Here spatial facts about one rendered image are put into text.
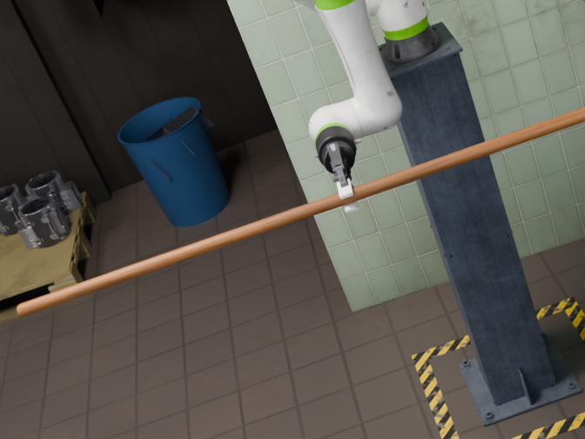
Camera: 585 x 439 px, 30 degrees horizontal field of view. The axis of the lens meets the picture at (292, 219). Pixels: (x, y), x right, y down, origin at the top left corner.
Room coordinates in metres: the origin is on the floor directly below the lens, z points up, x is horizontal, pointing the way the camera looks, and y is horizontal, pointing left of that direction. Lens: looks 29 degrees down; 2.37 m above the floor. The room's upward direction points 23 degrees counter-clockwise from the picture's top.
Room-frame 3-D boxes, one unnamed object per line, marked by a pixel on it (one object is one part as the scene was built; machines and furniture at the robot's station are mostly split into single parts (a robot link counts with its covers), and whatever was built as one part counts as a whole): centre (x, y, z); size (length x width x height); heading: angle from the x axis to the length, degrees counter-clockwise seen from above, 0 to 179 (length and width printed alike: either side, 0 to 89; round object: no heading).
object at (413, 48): (2.74, -0.48, 1.23); 0.26 x 0.15 x 0.06; 176
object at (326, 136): (2.33, -0.16, 1.20); 0.12 x 0.06 x 0.09; 83
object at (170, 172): (4.66, 0.37, 0.27); 0.46 x 0.42 x 0.53; 69
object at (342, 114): (2.43, -0.18, 1.20); 0.14 x 0.13 x 0.11; 173
